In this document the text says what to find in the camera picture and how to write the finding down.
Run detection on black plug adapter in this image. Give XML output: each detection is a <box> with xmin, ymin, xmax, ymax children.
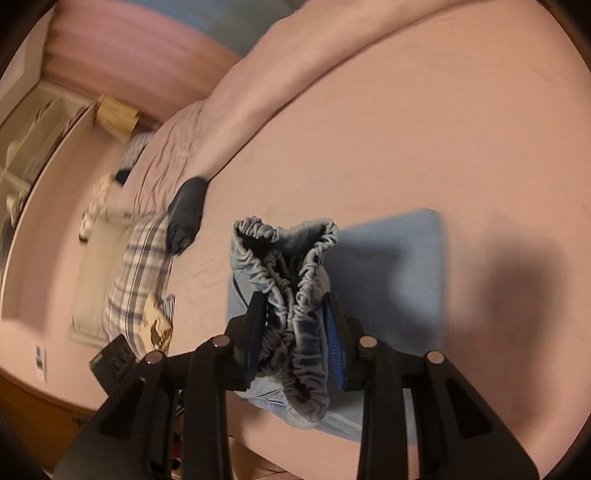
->
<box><xmin>89</xmin><ymin>335</ymin><xmax>139</xmax><ymax>398</ymax></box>

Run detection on pink duvet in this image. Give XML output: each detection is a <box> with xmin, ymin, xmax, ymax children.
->
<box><xmin>124</xmin><ymin>0</ymin><xmax>462</xmax><ymax>222</ymax></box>

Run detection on plaid pillow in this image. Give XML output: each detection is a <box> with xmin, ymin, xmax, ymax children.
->
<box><xmin>106</xmin><ymin>212</ymin><xmax>176</xmax><ymax>356</ymax></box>

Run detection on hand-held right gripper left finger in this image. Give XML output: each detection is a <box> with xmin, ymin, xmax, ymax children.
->
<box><xmin>48</xmin><ymin>291</ymin><xmax>269</xmax><ymax>480</ymax></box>

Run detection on wall shelf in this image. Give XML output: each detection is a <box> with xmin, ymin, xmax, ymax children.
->
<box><xmin>0</xmin><ymin>88</ymin><xmax>93</xmax><ymax>232</ymax></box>

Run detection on yellow fringed hanging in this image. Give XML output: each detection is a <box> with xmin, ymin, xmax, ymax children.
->
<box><xmin>95</xmin><ymin>95</ymin><xmax>143</xmax><ymax>143</ymax></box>

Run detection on light blue denim pants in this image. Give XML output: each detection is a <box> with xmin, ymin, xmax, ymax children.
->
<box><xmin>226</xmin><ymin>209</ymin><xmax>448</xmax><ymax>444</ymax></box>

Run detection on dark folded jeans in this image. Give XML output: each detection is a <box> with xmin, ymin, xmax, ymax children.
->
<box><xmin>167</xmin><ymin>178</ymin><xmax>208</xmax><ymax>256</ymax></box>

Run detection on cream printed cloth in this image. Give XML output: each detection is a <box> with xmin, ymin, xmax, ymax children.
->
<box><xmin>141</xmin><ymin>293</ymin><xmax>175</xmax><ymax>352</ymax></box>

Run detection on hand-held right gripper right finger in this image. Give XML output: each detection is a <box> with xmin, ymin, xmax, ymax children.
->
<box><xmin>321</xmin><ymin>291</ymin><xmax>541</xmax><ymax>480</ymax></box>

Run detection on pink curtain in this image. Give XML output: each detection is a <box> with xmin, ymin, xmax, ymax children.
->
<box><xmin>41</xmin><ymin>0</ymin><xmax>245</xmax><ymax>125</ymax></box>

